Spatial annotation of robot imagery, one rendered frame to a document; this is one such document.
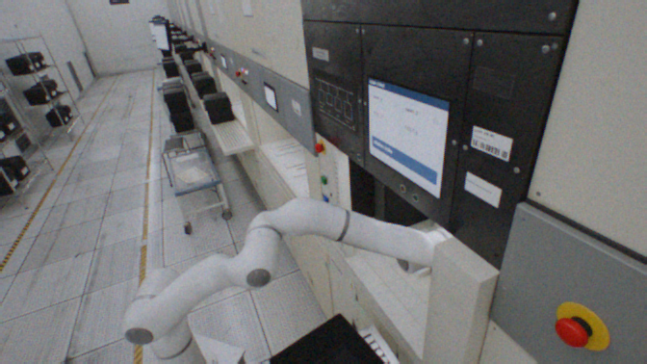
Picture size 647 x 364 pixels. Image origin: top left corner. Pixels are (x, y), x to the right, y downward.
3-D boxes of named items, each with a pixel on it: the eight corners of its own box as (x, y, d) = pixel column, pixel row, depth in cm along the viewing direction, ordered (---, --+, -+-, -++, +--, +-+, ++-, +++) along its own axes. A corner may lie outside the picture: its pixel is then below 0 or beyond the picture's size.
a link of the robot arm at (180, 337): (147, 362, 100) (116, 310, 88) (168, 311, 116) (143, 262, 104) (186, 357, 100) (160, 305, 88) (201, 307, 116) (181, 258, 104)
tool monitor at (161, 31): (161, 58, 365) (149, 22, 347) (206, 51, 381) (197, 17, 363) (161, 63, 332) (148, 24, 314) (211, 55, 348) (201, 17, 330)
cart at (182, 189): (176, 192, 385) (163, 156, 361) (219, 179, 403) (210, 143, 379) (186, 237, 308) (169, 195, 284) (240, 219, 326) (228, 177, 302)
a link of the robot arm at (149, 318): (160, 309, 104) (138, 358, 90) (130, 288, 99) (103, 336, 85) (290, 243, 94) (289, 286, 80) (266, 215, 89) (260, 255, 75)
